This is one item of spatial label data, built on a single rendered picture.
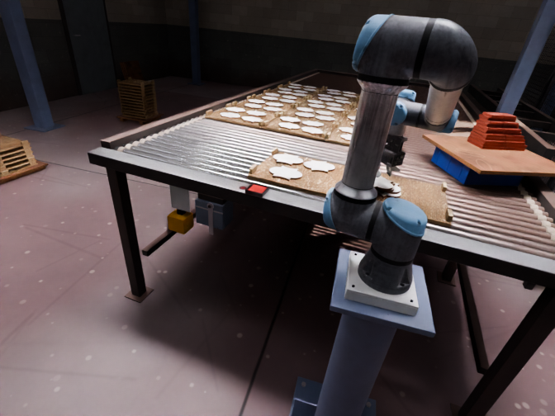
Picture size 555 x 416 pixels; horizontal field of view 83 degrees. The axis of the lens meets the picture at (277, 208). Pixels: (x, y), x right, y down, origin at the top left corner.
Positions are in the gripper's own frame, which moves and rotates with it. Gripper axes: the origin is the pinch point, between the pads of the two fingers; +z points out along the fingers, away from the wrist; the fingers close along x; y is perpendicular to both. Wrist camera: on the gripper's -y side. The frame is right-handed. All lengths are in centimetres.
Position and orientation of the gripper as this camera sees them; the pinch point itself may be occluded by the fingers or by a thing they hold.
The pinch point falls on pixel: (376, 179)
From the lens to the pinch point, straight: 136.3
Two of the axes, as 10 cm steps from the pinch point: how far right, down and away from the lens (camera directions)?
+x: 8.2, -2.3, 5.2
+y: 5.6, 4.6, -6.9
